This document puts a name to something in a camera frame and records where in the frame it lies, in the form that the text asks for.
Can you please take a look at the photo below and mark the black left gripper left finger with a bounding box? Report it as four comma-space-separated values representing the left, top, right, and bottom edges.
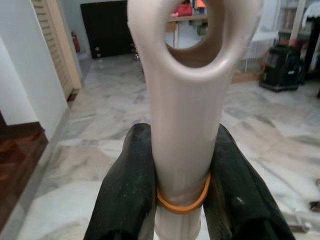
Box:
83, 122, 158, 240

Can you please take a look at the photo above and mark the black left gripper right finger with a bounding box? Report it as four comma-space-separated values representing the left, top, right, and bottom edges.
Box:
202, 124, 297, 240

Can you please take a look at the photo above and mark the beige broom with purple bristles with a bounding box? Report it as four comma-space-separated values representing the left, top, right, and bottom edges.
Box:
126, 0, 265, 240

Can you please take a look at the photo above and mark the orange rubber band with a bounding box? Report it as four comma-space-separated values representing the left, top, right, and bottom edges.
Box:
156, 174, 212, 215

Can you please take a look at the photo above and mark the dark brown tube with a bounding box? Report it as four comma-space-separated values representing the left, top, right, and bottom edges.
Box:
282, 221, 312, 232

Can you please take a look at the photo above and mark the long flat cardboard box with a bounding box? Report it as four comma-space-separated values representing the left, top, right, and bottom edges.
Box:
231, 70, 266, 84

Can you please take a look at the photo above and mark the dark wooden step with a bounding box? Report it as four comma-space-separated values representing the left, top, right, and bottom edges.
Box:
0, 109, 50, 227

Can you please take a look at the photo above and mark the black canister vacuum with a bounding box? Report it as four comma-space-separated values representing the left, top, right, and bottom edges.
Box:
259, 44, 308, 93

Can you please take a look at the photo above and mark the red fire extinguisher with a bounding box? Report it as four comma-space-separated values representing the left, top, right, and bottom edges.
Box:
71, 29, 82, 54

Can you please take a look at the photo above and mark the black cabinet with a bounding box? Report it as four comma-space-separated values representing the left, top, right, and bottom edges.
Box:
79, 0, 138, 60

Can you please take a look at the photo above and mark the light wooden louvre door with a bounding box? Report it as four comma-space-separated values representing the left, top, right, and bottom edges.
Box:
32, 0, 83, 102

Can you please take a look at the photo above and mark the white bookshelf with books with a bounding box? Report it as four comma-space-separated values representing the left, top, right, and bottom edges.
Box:
277, 0, 312, 47

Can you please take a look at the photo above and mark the red fabric bundle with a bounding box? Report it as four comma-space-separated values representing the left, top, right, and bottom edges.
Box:
171, 1, 194, 16

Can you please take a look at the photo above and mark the white lace tablecloth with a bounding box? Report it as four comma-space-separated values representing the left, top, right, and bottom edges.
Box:
305, 0, 320, 23

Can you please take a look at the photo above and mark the white wire rack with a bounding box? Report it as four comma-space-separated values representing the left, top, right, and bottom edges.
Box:
239, 31, 279, 73

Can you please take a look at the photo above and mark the black table frame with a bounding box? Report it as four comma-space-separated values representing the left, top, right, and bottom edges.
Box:
303, 19, 320, 98

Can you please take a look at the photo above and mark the white frame wooden top table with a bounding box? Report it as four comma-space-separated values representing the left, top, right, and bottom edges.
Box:
166, 13, 210, 50

